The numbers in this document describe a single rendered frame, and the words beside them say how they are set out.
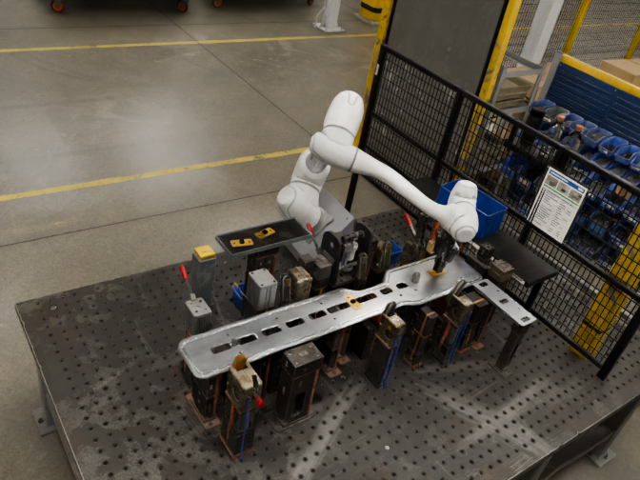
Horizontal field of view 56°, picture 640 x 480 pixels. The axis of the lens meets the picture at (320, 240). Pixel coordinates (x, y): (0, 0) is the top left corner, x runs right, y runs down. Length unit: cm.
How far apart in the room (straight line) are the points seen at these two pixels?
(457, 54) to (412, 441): 306
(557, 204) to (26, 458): 264
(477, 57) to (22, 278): 332
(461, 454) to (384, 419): 31
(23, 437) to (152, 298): 92
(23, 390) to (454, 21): 362
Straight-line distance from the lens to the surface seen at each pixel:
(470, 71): 464
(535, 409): 276
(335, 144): 237
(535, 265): 296
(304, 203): 288
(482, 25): 457
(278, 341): 220
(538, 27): 675
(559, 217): 293
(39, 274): 407
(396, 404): 252
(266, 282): 226
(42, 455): 317
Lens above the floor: 255
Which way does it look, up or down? 35 degrees down
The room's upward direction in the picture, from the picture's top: 12 degrees clockwise
